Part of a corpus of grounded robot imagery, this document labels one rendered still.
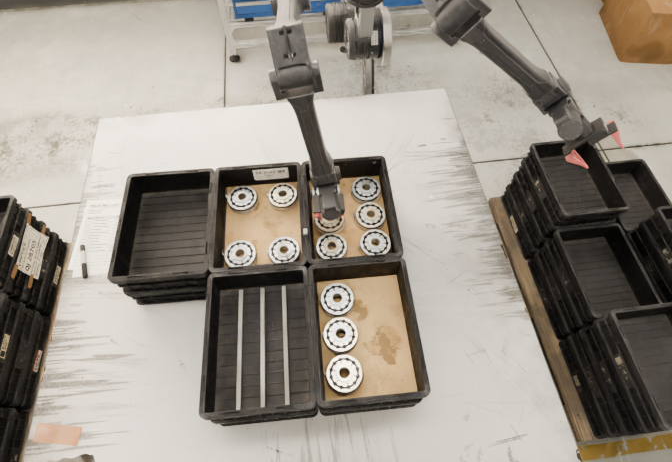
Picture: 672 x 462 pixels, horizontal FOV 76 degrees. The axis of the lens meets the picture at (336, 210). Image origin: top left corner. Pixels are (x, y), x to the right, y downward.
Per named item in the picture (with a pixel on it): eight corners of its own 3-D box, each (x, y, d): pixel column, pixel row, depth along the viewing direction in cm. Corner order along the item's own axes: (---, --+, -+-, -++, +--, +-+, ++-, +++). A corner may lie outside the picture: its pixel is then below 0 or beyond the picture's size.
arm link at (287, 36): (308, 21, 83) (257, 31, 84) (321, 87, 92) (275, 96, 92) (305, -24, 118) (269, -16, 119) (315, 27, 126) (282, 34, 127)
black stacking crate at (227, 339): (217, 288, 139) (208, 274, 129) (308, 280, 140) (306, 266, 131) (210, 423, 118) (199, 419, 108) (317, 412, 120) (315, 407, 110)
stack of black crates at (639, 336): (555, 342, 196) (609, 310, 157) (617, 333, 198) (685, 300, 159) (593, 440, 175) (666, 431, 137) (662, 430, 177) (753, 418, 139)
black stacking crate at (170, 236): (141, 193, 158) (128, 175, 148) (222, 187, 160) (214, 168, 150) (123, 295, 138) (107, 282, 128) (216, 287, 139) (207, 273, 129)
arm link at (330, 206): (338, 162, 124) (309, 168, 125) (343, 195, 118) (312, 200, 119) (343, 185, 134) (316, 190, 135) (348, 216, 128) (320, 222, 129)
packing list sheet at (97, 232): (82, 201, 169) (82, 200, 169) (142, 195, 171) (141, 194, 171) (65, 278, 152) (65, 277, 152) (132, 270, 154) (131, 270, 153)
